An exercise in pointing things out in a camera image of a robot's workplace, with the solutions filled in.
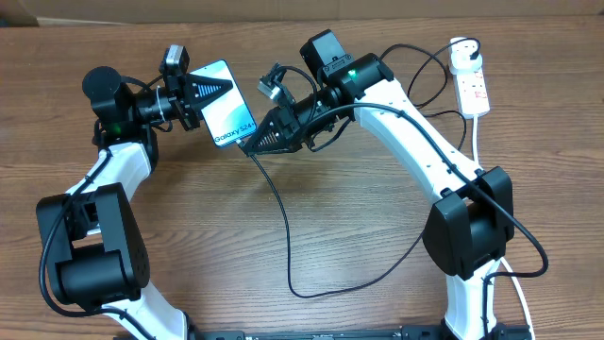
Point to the blue Galaxy smartphone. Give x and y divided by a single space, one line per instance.
228 118

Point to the white charger plug adapter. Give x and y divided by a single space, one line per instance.
460 58

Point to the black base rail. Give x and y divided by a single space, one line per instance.
415 332

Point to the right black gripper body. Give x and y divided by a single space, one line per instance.
310 118

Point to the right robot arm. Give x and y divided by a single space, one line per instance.
470 220

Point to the white power strip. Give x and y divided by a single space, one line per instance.
471 90

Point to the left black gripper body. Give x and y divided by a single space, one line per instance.
178 93

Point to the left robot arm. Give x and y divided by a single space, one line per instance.
94 260

